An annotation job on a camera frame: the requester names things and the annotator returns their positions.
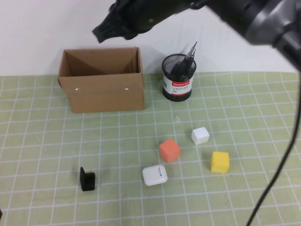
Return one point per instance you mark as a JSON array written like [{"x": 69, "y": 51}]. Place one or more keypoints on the white earbuds case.
[{"x": 154, "y": 176}]

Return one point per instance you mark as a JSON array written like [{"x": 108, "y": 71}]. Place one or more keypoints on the black L-shaped bracket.
[{"x": 85, "y": 181}]

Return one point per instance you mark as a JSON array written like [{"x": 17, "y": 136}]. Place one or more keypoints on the brown cardboard box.
[{"x": 105, "y": 99}]

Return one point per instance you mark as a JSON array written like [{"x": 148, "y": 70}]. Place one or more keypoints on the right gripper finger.
[
  {"x": 128, "y": 34},
  {"x": 100, "y": 33}
]

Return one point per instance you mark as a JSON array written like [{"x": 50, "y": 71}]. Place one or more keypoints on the small pale scrap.
[{"x": 177, "y": 117}]

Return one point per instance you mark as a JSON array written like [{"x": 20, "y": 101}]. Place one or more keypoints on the black mesh pen holder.
[{"x": 176, "y": 89}]

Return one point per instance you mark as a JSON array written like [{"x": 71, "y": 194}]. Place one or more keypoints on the white foam block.
[{"x": 200, "y": 136}]

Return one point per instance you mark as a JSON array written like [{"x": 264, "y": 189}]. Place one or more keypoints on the orange foam block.
[{"x": 169, "y": 151}]

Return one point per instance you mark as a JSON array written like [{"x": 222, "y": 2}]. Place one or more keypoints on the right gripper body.
[{"x": 145, "y": 14}]

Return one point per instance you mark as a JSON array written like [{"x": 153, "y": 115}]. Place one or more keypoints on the green checked tablecloth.
[{"x": 47, "y": 141}]

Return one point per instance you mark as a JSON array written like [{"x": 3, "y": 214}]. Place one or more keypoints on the yellow foam block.
[{"x": 219, "y": 163}]

